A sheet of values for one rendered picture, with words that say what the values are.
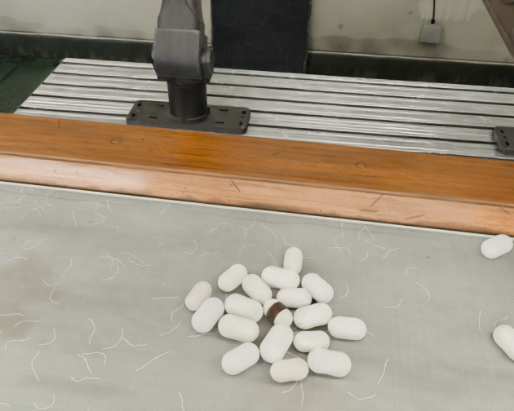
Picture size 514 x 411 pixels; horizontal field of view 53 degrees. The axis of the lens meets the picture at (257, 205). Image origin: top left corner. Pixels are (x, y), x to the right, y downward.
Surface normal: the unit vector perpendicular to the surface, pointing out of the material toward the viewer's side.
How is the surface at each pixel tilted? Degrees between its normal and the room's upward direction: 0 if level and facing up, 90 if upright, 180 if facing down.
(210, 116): 0
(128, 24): 89
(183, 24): 60
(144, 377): 0
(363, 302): 0
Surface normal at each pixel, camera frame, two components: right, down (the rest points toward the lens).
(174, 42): -0.10, 0.18
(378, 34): -0.11, 0.62
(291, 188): -0.10, -0.09
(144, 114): 0.01, -0.76
